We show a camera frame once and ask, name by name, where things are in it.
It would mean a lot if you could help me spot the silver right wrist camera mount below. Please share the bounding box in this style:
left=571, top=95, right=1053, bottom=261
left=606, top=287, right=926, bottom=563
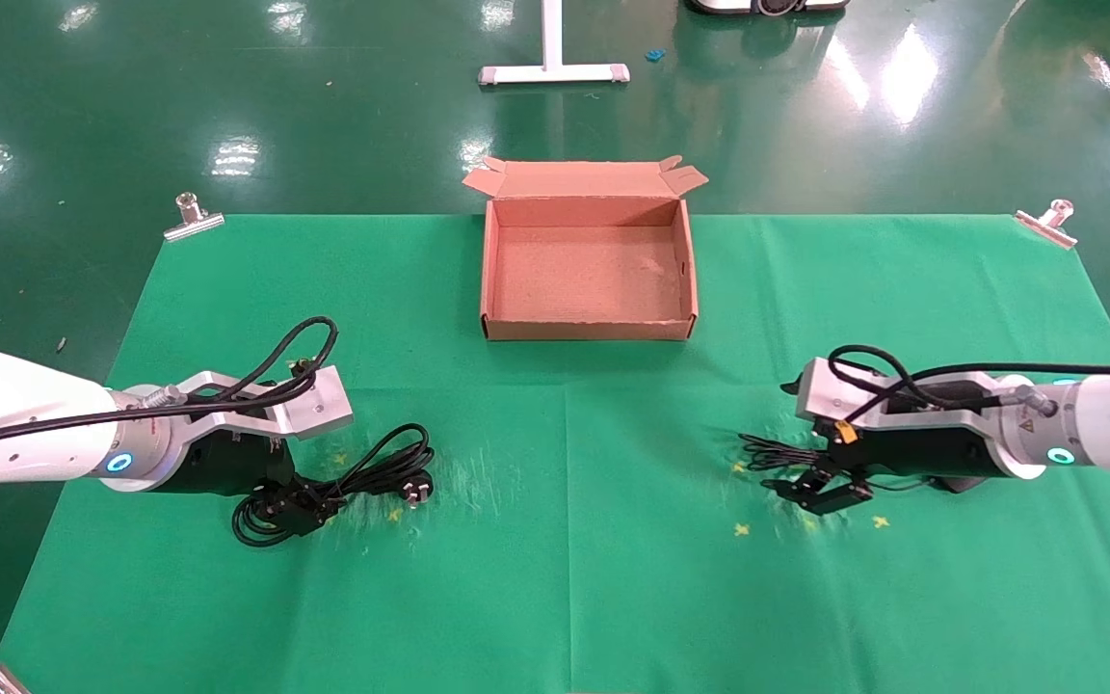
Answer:
left=796, top=357, right=1033, bottom=427

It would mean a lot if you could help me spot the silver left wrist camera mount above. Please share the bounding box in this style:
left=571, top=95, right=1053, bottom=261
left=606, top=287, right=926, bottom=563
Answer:
left=141, top=364, right=356, bottom=441

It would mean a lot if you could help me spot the green table cloth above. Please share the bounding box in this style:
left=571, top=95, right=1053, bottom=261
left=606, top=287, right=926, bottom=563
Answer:
left=0, top=212, right=1110, bottom=694

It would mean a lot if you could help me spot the black power adapter with cable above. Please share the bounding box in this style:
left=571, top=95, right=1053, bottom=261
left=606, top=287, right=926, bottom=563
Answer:
left=232, top=422, right=436, bottom=548

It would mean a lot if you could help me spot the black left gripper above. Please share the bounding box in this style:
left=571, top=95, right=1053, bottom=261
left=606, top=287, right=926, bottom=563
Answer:
left=168, top=429, right=346, bottom=538

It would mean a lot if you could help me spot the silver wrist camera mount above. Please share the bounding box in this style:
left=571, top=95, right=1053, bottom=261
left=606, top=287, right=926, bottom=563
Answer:
left=796, top=357, right=1033, bottom=427
left=141, top=364, right=356, bottom=441

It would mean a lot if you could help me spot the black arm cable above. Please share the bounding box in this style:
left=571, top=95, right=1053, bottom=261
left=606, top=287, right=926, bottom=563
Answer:
left=0, top=316, right=340, bottom=456
left=827, top=345, right=1110, bottom=425

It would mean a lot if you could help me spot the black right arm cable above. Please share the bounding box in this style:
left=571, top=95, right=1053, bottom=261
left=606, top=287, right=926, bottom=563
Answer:
left=827, top=345, right=1110, bottom=425

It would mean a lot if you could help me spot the white floor stand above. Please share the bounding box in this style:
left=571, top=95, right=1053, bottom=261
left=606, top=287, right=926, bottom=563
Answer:
left=478, top=0, right=631, bottom=88

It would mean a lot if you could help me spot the open brown cardboard box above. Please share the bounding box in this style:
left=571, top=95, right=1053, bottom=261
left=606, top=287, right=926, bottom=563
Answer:
left=462, top=154, right=710, bottom=342

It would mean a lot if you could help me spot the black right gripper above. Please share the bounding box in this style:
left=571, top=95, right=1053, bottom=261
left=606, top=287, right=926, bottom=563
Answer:
left=763, top=422, right=1011, bottom=516

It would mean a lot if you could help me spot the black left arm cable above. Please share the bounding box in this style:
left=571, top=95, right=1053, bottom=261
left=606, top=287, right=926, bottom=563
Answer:
left=0, top=316, right=340, bottom=456

